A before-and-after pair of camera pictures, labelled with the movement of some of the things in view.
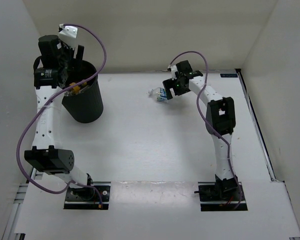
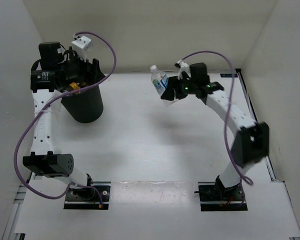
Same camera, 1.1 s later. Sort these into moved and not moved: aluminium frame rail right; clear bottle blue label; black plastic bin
Moved: clear bottle blue label
Not moved: aluminium frame rail right; black plastic bin
